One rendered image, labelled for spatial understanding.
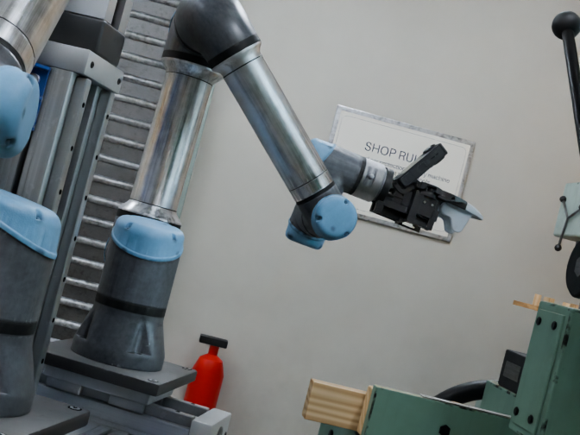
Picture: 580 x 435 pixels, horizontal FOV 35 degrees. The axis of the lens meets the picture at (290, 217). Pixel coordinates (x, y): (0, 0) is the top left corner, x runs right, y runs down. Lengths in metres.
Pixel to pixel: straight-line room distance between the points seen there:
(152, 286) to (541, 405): 0.81
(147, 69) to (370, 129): 1.00
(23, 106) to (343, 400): 0.45
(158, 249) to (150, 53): 2.63
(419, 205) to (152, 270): 0.53
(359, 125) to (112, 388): 2.76
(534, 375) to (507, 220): 3.41
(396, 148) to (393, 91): 0.26
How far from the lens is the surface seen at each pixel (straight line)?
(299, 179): 1.53
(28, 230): 1.01
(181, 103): 1.63
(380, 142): 4.08
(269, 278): 4.02
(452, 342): 4.19
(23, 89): 0.77
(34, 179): 1.25
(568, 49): 1.13
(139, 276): 1.47
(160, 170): 1.62
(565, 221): 3.68
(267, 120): 1.52
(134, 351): 1.49
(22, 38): 0.83
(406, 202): 1.72
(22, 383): 1.04
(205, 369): 3.90
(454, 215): 1.75
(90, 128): 1.35
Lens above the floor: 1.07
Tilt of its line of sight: 1 degrees up
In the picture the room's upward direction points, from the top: 15 degrees clockwise
